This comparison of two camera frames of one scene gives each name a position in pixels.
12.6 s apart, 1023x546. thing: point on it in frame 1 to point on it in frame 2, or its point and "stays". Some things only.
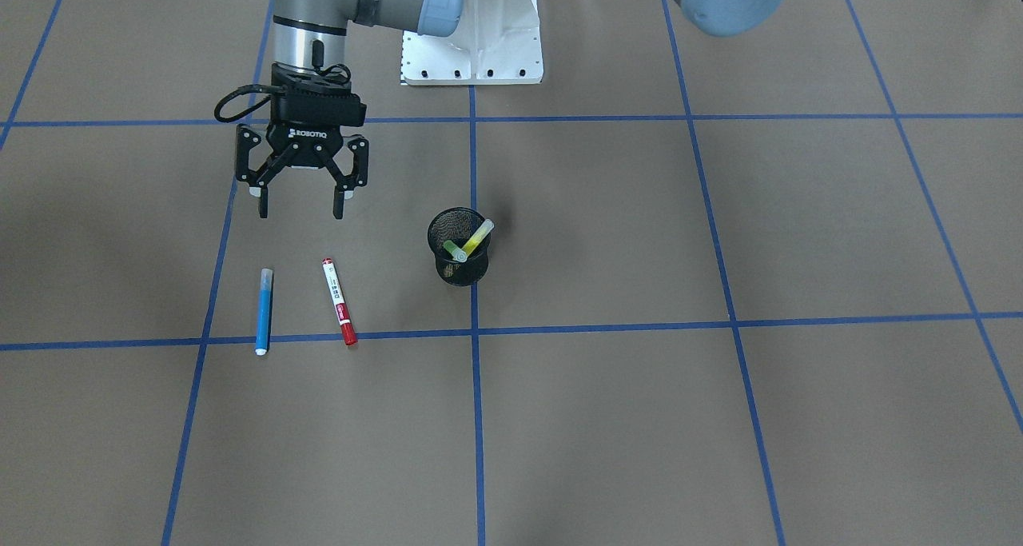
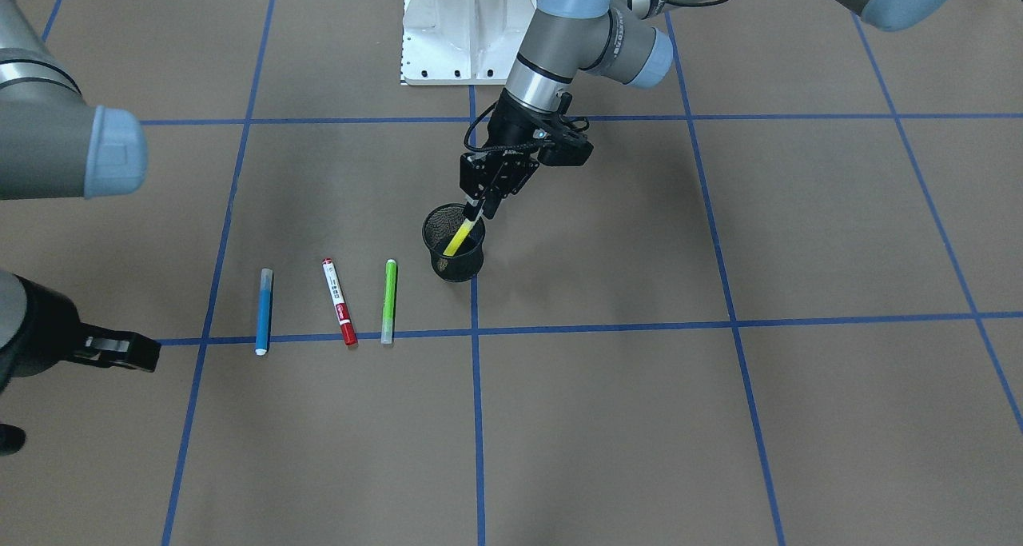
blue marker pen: x=264 y=311 stays
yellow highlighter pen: x=475 y=241 to x=458 y=238
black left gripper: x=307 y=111 to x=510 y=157
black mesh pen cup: x=458 y=225 stays
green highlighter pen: x=457 y=253 to x=389 y=293
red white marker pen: x=340 y=302 stays
